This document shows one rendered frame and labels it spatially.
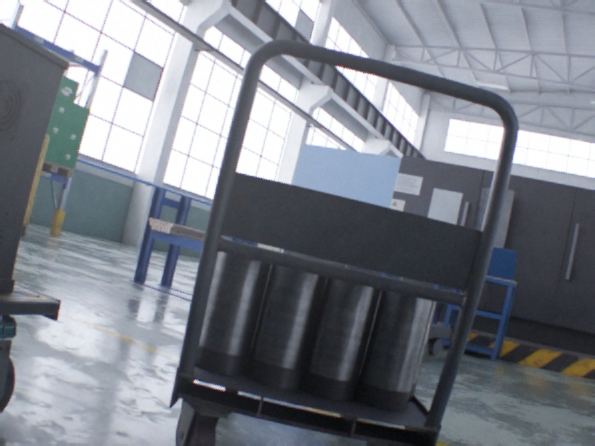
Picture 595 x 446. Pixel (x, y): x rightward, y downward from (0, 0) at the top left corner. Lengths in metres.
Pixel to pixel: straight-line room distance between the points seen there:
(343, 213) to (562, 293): 6.06
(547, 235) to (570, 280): 0.59
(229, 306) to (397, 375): 0.40
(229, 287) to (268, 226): 0.21
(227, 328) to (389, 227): 0.42
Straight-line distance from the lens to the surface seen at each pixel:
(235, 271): 1.40
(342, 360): 1.41
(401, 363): 1.43
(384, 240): 1.26
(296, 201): 1.25
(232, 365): 1.43
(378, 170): 7.85
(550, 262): 7.25
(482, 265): 1.29
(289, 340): 1.40
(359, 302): 1.40
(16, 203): 1.36
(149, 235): 5.78
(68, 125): 9.49
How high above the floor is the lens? 0.54
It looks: 4 degrees up
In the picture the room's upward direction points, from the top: 13 degrees clockwise
